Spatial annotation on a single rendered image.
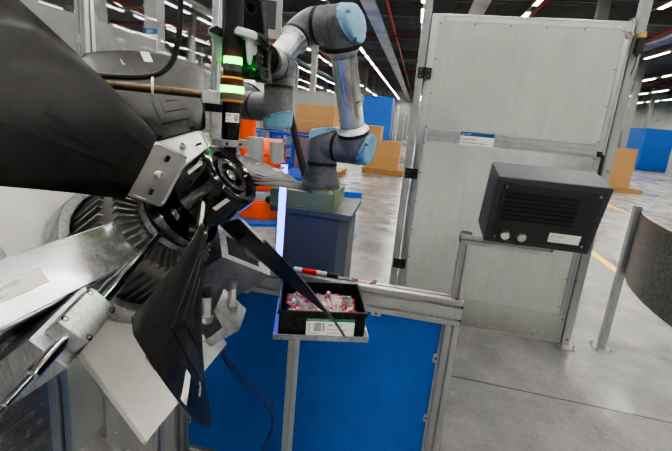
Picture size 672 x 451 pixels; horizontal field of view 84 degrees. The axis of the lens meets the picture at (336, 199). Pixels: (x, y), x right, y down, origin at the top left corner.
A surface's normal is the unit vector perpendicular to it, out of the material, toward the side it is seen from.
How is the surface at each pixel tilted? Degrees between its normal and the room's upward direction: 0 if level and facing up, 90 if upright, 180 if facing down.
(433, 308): 90
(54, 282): 50
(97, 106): 81
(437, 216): 90
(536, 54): 91
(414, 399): 90
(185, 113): 43
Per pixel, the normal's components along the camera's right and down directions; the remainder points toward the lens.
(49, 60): 0.83, -0.09
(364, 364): -0.18, 0.19
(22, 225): 0.81, -0.53
